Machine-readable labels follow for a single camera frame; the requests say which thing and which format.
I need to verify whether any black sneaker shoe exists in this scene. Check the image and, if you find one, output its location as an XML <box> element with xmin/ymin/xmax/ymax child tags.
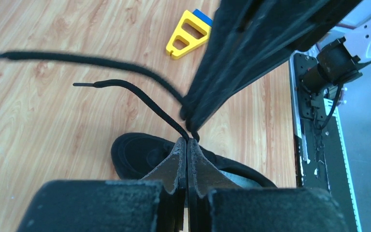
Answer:
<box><xmin>111</xmin><ymin>133</ymin><xmax>276</xmax><ymax>188</ymax></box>

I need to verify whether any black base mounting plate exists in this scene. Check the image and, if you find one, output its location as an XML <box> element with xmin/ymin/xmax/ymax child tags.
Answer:
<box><xmin>289</xmin><ymin>53</ymin><xmax>362</xmax><ymax>232</ymax></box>

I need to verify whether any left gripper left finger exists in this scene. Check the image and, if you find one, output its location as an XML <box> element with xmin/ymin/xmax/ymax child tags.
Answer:
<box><xmin>142</xmin><ymin>138</ymin><xmax>187</xmax><ymax>232</ymax></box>

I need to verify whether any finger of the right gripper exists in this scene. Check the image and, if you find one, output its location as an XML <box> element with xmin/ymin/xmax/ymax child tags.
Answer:
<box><xmin>180</xmin><ymin>0</ymin><xmax>358</xmax><ymax>131</ymax></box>

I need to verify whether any black shoelace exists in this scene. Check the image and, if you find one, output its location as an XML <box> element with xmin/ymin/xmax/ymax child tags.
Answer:
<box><xmin>0</xmin><ymin>50</ymin><xmax>202</xmax><ymax>143</ymax></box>

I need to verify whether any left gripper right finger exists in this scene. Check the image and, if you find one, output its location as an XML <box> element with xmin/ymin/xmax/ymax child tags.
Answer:
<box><xmin>187</xmin><ymin>139</ymin><xmax>241</xmax><ymax>232</ymax></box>

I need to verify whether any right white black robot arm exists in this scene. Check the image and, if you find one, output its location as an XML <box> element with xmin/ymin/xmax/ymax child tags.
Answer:
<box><xmin>180</xmin><ymin>0</ymin><xmax>371</xmax><ymax>132</ymax></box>

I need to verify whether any yellow triangular toy piece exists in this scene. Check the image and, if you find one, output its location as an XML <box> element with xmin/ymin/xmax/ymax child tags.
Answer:
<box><xmin>166</xmin><ymin>9</ymin><xmax>213</xmax><ymax>60</ymax></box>

